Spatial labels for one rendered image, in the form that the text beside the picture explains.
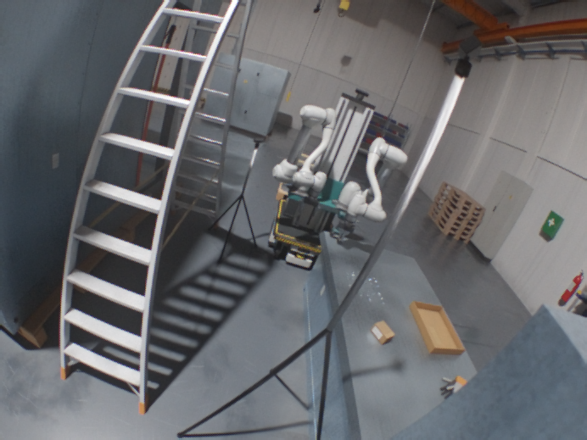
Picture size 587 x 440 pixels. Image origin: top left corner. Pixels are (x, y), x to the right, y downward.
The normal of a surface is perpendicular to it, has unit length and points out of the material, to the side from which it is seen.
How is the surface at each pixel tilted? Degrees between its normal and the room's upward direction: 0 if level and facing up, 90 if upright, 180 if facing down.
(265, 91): 90
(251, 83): 90
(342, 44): 90
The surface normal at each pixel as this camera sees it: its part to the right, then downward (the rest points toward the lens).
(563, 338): -0.94, -0.32
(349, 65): -0.05, 0.44
